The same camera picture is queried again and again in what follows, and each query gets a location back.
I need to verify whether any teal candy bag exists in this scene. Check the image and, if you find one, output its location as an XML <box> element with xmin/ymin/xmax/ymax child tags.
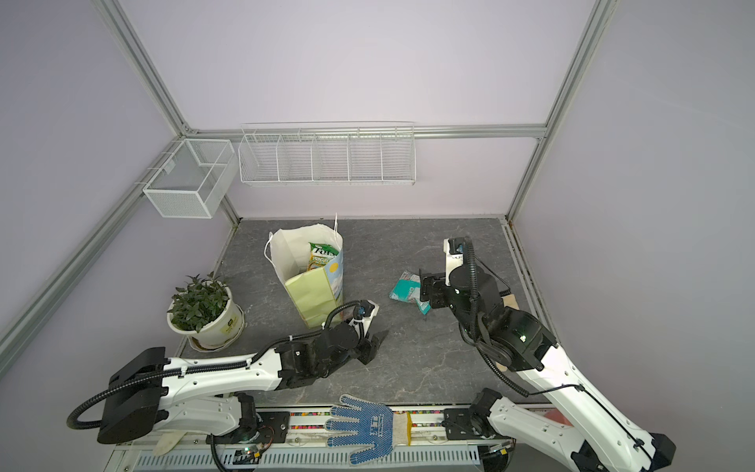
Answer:
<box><xmin>389</xmin><ymin>271</ymin><xmax>431</xmax><ymax>316</ymax></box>

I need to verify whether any white paper bag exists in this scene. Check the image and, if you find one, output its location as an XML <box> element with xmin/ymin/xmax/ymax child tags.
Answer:
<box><xmin>263</xmin><ymin>221</ymin><xmax>344</xmax><ymax>328</ymax></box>

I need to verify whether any yellow green spring tea bag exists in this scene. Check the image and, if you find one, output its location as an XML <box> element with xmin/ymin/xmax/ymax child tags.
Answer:
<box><xmin>307</xmin><ymin>242</ymin><xmax>340</xmax><ymax>271</ymax></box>

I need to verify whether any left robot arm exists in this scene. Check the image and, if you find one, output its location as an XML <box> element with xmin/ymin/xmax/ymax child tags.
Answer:
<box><xmin>66</xmin><ymin>299</ymin><xmax>387</xmax><ymax>444</ymax></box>

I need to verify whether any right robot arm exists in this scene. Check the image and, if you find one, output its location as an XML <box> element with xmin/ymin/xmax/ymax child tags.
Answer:
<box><xmin>420</xmin><ymin>237</ymin><xmax>676</xmax><ymax>471</ymax></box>

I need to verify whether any blue dotted work glove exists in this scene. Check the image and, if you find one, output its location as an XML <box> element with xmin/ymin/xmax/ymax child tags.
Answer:
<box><xmin>324</xmin><ymin>395</ymin><xmax>412</xmax><ymax>466</ymax></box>

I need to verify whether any cream cloth glove right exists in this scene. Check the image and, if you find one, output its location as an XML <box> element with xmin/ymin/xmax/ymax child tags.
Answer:
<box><xmin>501</xmin><ymin>294</ymin><xmax>520</xmax><ymax>310</ymax></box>

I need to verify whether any potted green plant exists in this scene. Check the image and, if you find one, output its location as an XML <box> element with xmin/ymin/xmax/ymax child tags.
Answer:
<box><xmin>166</xmin><ymin>273</ymin><xmax>245</xmax><ymax>352</ymax></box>

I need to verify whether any pink watering can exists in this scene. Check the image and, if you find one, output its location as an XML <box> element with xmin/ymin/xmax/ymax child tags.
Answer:
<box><xmin>545</xmin><ymin>409</ymin><xmax>572</xmax><ymax>427</ymax></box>

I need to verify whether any white green glove left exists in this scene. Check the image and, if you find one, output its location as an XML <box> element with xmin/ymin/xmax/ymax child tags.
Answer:
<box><xmin>153</xmin><ymin>431</ymin><xmax>186</xmax><ymax>457</ymax></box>

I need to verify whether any white mesh box basket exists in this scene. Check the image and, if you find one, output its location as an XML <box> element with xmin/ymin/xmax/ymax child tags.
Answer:
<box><xmin>143</xmin><ymin>139</ymin><xmax>238</xmax><ymax>219</ymax></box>

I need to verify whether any white slotted cable duct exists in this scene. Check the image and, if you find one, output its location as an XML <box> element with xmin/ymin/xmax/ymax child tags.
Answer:
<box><xmin>131</xmin><ymin>444</ymin><xmax>482</xmax><ymax>471</ymax></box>

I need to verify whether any white wire shelf basket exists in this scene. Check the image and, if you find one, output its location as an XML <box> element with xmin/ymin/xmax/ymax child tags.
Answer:
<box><xmin>238</xmin><ymin>121</ymin><xmax>417</xmax><ymax>186</ymax></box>

